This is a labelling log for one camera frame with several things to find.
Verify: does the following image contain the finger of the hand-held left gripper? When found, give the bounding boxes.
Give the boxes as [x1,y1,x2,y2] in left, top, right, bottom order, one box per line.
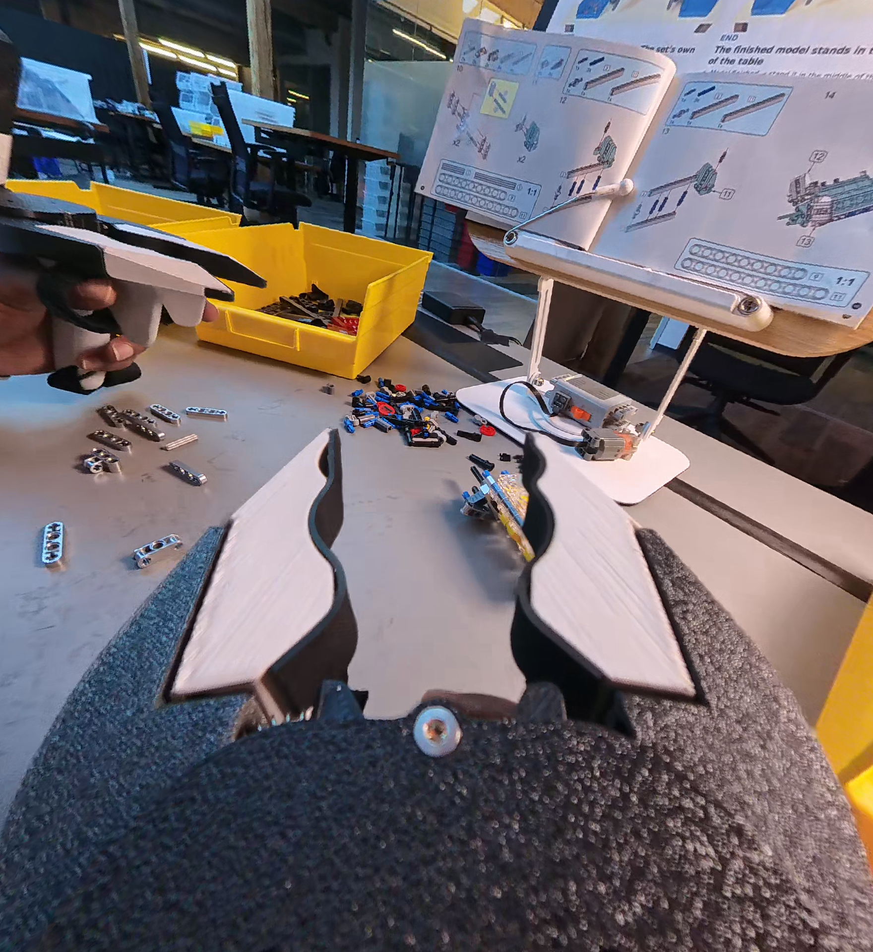
[50,222,237,337]
[100,218,268,291]

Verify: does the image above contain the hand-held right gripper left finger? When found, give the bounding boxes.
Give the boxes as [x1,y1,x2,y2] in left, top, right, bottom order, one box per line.
[161,427,363,718]

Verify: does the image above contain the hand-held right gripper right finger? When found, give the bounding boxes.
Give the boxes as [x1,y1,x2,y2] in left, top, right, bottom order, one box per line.
[511,433,699,728]

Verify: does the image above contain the yellow bin with red panels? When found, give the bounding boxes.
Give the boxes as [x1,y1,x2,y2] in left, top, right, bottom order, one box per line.
[172,222,434,379]

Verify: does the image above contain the grey desk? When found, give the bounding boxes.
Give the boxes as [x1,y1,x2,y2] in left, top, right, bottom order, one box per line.
[0,253,873,819]

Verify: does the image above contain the heap of dark building pieces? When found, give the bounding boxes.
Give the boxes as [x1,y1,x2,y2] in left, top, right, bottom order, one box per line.
[258,283,367,336]

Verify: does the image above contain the black office chair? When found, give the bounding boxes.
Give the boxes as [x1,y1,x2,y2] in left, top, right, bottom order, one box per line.
[675,327,862,447]
[209,80,314,228]

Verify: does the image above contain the transparent engine block assembly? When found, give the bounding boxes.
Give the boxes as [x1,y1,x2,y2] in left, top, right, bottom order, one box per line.
[460,465,538,564]

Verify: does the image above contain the stack of white boxes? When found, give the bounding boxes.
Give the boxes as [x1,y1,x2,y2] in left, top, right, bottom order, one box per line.
[176,70,292,150]

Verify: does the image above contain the grey motor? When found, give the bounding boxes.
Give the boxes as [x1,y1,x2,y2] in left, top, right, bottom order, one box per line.
[576,424,644,462]

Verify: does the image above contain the wooden top table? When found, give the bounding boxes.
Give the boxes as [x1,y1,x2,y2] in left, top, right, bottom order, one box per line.
[242,119,402,233]

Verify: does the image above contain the stack of grey crates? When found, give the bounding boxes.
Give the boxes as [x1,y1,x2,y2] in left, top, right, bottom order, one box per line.
[364,160,467,261]

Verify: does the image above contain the pile of small coloured connectors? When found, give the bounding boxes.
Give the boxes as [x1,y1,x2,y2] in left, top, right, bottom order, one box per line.
[343,375,497,449]

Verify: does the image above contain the scattered chrome beams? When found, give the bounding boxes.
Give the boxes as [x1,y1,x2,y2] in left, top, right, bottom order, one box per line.
[38,403,229,571]

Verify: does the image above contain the black power adapter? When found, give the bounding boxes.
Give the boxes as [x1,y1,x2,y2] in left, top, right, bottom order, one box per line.
[422,290,488,326]

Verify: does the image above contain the instruction booklet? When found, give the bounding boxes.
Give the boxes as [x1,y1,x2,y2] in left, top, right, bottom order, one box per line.
[414,18,873,330]

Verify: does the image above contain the white instruction sheet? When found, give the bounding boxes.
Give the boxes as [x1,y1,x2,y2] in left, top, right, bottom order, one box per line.
[544,0,873,81]

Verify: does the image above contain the black motor cable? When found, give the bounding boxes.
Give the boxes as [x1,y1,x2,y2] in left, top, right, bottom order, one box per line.
[499,379,594,447]

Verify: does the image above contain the black adapter cable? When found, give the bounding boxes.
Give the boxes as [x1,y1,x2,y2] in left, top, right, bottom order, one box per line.
[466,312,523,348]

